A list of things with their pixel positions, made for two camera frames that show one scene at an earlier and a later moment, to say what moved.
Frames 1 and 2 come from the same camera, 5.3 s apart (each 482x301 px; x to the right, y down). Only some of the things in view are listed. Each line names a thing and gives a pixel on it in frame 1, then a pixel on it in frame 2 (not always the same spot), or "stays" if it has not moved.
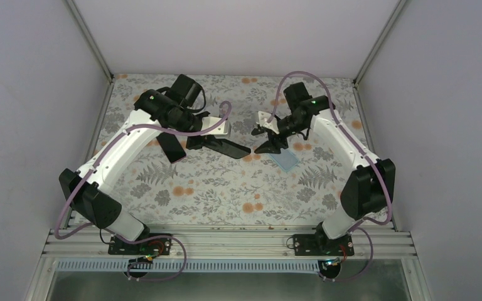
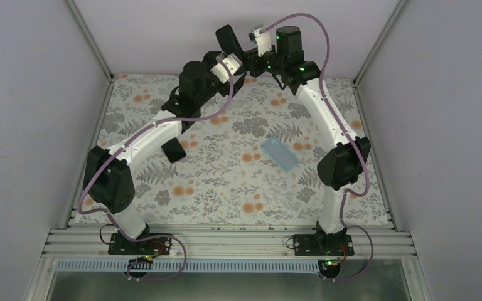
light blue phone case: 285,159 stays
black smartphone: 171,147 stays
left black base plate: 159,246 stays
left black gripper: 208,140 to 209,59
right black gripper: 273,148 to 251,63
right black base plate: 309,244 stays
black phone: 227,147 to 228,41
